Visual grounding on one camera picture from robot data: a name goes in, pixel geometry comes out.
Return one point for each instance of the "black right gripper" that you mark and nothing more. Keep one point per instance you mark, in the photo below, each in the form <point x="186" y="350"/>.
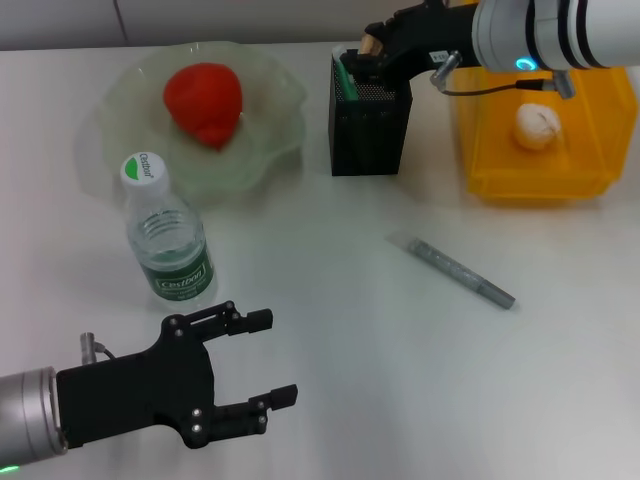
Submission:
<point x="435" y="30"/>

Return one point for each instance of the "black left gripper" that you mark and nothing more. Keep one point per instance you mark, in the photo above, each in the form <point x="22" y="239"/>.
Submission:
<point x="135" y="395"/>

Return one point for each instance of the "tan eraser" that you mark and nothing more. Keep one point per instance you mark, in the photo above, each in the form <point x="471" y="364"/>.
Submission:
<point x="371" y="45"/>

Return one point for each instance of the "green utility knife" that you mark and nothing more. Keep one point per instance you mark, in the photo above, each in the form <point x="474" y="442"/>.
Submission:
<point x="347" y="82"/>

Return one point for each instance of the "clear bottle with green label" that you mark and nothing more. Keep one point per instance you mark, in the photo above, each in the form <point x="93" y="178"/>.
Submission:
<point x="175" y="260"/>

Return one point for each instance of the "white paper ball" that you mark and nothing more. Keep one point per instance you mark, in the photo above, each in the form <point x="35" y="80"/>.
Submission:
<point x="537" y="125"/>

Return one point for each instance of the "red-orange fruit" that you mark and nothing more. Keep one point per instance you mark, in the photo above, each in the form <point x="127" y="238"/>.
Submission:
<point x="205" y="100"/>

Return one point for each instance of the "grey glitter pen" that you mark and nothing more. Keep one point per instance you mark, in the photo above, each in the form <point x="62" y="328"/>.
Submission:
<point x="455" y="272"/>

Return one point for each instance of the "black mesh pen holder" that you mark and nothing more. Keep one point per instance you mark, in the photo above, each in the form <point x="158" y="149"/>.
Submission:
<point x="367" y="140"/>

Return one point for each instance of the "green glass fruit plate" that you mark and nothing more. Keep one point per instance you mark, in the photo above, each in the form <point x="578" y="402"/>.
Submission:
<point x="270" y="110"/>

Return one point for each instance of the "yellow plastic bin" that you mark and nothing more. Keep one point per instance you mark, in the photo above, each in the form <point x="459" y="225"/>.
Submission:
<point x="545" y="170"/>

